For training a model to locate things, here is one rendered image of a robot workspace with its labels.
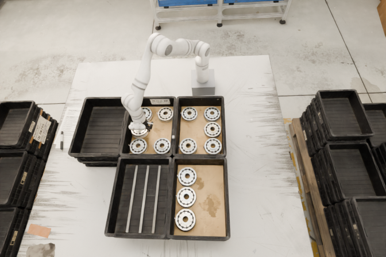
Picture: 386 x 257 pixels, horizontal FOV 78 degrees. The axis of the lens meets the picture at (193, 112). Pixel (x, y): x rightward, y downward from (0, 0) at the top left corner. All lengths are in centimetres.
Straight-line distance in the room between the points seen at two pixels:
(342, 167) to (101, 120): 176
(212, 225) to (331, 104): 139
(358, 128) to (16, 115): 277
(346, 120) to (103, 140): 179
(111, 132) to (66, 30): 251
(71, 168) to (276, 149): 133
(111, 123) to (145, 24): 213
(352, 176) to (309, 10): 243
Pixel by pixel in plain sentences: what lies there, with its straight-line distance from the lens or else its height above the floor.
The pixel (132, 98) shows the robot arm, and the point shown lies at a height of 122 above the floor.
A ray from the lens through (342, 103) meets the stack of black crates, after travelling 226.
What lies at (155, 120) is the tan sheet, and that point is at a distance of 156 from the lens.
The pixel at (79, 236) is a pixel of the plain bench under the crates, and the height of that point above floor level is 70.
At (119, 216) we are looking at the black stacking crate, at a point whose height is 83.
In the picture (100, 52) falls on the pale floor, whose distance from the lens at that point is 335.
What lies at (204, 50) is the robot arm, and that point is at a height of 112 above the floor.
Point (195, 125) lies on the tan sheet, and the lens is 150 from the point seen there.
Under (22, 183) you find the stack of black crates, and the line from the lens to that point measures 230.
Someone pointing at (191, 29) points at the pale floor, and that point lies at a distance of 334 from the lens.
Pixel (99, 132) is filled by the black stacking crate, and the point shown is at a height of 83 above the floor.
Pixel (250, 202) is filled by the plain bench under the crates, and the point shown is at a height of 70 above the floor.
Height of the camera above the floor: 217
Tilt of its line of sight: 60 degrees down
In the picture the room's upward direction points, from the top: 6 degrees counter-clockwise
